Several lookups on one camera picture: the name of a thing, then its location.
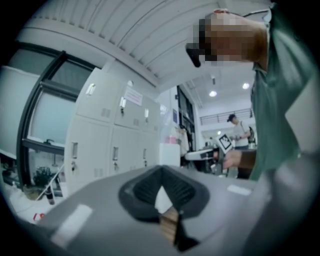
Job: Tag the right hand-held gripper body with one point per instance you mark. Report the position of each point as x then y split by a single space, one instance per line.
225 143

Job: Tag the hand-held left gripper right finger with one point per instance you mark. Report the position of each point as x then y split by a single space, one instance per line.
220 207

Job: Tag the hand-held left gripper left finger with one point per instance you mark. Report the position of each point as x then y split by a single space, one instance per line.
100 207

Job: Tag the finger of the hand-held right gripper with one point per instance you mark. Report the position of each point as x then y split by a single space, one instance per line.
200 155

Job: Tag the grey metal locker cabinet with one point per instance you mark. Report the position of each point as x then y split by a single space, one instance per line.
95 140

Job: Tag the person's right hand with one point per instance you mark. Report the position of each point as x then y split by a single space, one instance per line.
233 160

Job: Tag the hanging white garment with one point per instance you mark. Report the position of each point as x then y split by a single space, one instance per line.
184 140

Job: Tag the white foam box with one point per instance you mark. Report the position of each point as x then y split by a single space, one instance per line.
170 155

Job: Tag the dark bottle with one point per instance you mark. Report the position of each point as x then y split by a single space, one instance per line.
50 196

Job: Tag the round ceiling light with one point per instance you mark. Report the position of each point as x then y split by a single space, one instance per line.
245 86
212 93

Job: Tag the wooden slat platform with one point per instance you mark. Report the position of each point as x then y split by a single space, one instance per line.
168 222

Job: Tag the thin white pole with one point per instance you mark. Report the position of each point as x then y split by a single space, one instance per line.
50 182

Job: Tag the person's green shirt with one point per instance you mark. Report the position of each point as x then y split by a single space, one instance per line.
275 112

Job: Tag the dark potted plant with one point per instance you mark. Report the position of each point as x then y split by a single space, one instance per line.
45 177

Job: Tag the white paper notice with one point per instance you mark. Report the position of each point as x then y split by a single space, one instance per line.
133 96

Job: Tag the black framed window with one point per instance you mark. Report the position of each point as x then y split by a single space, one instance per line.
52 117

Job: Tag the person's head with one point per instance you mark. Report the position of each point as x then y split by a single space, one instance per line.
232 37

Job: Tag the blue wall poster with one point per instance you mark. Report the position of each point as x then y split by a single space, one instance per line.
175 115

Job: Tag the black head-mounted camera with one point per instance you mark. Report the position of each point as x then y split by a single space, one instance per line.
193 53

